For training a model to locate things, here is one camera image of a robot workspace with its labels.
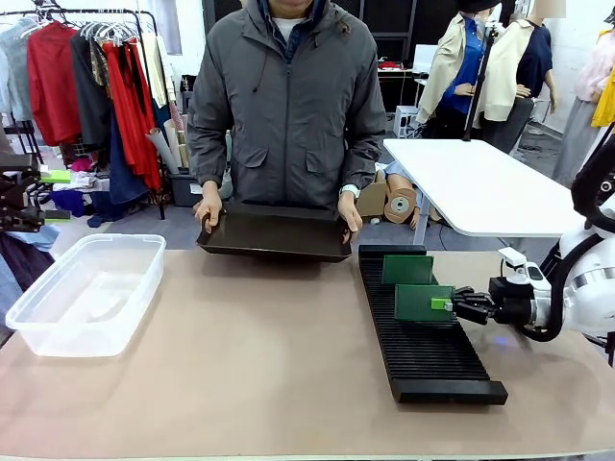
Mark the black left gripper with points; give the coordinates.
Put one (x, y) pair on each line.
(7, 201)

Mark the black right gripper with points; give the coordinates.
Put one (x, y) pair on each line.
(511, 302)

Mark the green PCB board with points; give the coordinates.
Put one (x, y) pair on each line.
(408, 269)
(415, 303)

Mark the black metal tray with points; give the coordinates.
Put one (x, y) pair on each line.
(274, 235)

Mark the person's right forearm gray sleeve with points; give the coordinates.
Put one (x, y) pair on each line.
(209, 163)

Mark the person's left forearm gray sleeve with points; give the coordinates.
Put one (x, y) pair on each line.
(362, 158)

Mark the person's left hand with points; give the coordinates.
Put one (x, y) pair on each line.
(350, 211)

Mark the person's right hand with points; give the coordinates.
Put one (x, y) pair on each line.
(210, 211)

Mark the navy cloth heap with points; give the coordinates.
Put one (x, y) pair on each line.
(69, 201)

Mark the pink white clothes pile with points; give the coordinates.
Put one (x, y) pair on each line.
(86, 168)

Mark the black slotted PCB rack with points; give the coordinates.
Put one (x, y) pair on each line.
(423, 355)

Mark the navy hanging garment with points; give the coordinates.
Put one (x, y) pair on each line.
(122, 177)

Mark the blue cloth drape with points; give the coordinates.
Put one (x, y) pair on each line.
(19, 259)

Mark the black hanging garment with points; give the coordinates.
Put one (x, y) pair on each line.
(91, 115)

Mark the clear plastic storage box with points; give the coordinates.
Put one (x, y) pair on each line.
(86, 288)

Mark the long red dress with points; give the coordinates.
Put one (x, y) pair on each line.
(130, 120)

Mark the red shirt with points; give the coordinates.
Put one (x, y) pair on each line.
(53, 86)

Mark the brown lying mannequin torso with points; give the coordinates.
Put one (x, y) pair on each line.
(400, 204)

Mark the gray leaning paper roll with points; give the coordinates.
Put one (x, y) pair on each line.
(162, 151)

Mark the white folding table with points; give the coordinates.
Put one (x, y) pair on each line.
(456, 182)

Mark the dark gray storage bin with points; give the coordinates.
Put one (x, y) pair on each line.
(185, 192)

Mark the light gray-blue sweater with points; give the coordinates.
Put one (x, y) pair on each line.
(14, 72)

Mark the cardboard box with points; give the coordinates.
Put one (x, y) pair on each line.
(372, 197)

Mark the beige paper roll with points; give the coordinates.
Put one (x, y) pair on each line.
(175, 139)

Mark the leopard print scarf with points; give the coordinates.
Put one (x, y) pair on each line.
(100, 67)

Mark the white wrist watch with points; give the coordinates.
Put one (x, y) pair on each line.
(350, 190)

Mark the cream hanging garment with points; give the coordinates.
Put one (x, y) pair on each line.
(156, 72)

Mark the black metal robot stand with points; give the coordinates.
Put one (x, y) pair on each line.
(611, 350)

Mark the black handbag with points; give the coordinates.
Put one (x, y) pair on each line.
(187, 98)

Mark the white plastic hangers bundle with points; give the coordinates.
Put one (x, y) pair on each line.
(108, 31)

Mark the white open crate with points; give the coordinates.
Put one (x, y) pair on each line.
(408, 120)

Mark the black metal clothes rack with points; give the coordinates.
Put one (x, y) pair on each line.
(120, 10)

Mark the mannequin pink top gray skirt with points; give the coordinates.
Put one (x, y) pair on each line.
(576, 134)

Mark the mannequin cream jacket navy shirt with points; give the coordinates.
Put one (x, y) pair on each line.
(504, 86)

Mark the mannequin beige coat blue shirt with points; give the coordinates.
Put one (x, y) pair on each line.
(447, 72)

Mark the white box monitor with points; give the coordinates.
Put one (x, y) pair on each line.
(425, 57)

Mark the person in gray jacket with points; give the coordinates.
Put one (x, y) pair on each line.
(288, 120)

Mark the yellow garment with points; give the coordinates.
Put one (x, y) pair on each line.
(606, 101)

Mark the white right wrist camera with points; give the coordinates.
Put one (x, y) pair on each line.
(514, 260)

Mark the black metal shelf frame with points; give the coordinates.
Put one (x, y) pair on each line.
(12, 128)

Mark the black camera pole stand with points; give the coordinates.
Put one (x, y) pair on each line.
(480, 81)

